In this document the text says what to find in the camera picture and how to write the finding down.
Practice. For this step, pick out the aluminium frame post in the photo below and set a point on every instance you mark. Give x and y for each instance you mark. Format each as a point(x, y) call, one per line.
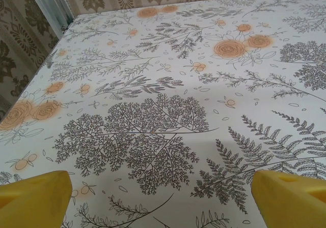
point(51, 6)

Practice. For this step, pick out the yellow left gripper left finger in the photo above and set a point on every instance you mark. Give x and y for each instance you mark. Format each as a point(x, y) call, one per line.
point(33, 202)

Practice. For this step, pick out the floral patterned table cover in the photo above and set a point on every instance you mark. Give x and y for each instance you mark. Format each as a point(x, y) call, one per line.
point(163, 98)

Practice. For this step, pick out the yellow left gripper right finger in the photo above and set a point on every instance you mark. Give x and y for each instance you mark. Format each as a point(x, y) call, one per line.
point(290, 205)

